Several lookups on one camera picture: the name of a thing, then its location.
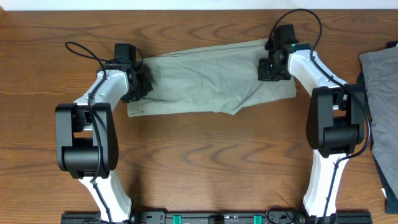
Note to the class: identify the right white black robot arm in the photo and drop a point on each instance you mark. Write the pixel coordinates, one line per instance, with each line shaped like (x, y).
(335, 123)

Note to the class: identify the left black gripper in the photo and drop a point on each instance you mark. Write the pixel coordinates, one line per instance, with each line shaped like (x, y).
(144, 78)

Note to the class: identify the dark folded cloth pile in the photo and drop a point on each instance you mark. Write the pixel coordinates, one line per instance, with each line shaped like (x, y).
(391, 193)

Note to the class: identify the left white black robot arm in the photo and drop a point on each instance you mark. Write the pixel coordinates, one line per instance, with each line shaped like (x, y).
(86, 141)

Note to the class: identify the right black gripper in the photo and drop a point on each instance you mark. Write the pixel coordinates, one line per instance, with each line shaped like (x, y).
(263, 74)

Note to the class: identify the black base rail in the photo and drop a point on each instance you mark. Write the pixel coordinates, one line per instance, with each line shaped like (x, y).
(270, 217)

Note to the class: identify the grey folded garment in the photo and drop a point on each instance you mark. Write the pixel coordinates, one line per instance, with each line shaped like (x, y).
(384, 99)

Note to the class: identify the khaki green shorts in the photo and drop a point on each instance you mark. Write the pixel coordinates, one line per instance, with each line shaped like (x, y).
(220, 79)

